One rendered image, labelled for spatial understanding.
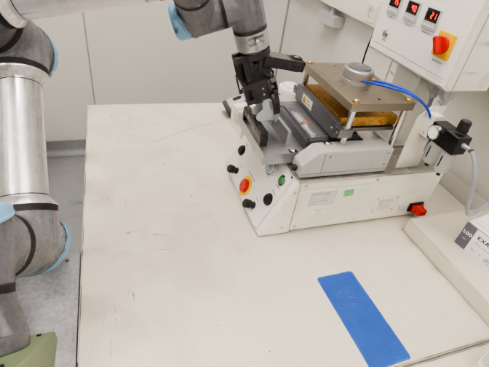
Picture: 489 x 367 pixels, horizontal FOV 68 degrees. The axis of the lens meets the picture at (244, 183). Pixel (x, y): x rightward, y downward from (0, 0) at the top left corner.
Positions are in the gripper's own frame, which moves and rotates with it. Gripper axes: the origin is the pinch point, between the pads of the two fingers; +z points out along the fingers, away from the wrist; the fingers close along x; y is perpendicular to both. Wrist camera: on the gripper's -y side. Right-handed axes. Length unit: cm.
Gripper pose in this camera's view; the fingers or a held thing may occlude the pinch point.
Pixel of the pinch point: (276, 119)
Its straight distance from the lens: 97.1
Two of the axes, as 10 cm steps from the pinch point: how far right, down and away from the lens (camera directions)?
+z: 2.1, 7.2, 6.6
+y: -9.3, 3.5, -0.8
